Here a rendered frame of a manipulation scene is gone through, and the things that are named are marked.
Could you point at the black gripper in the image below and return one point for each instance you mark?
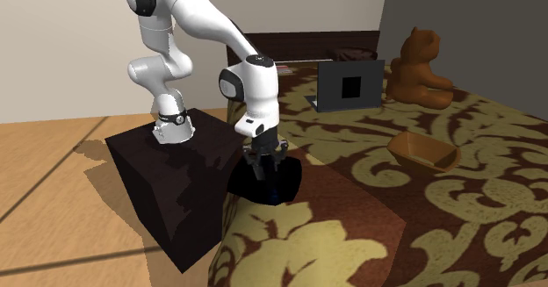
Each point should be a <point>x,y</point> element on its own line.
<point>264,140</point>

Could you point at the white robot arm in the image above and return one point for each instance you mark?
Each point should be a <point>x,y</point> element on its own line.
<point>205,16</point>

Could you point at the black round object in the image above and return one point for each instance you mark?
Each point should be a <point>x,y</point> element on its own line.
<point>289,183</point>

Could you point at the dark robot stand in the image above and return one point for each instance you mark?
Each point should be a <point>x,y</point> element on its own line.
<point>171,183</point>

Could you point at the grey open laptop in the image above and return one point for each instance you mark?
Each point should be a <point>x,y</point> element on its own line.
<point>355,85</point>

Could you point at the dark brown pillow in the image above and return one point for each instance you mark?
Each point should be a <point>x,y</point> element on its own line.
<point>355,54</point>

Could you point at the brown wooden bowl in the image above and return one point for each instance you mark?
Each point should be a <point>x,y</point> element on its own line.
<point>424,149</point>

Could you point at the brown teddy bear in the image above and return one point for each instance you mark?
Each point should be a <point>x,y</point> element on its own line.
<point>417,74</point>

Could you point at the bed with patterned brown cover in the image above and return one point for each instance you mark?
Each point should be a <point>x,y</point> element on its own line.
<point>428,217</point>

